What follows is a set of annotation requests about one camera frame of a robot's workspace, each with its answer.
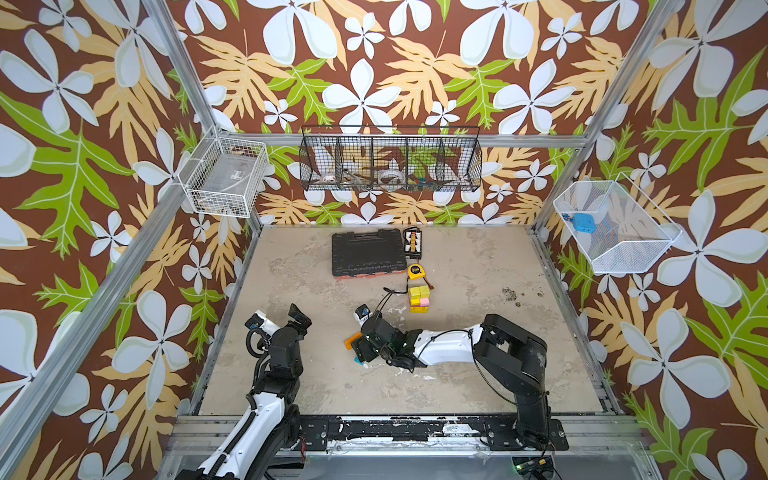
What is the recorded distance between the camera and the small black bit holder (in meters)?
1.13

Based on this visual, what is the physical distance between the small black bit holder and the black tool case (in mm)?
19

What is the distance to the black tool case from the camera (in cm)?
103
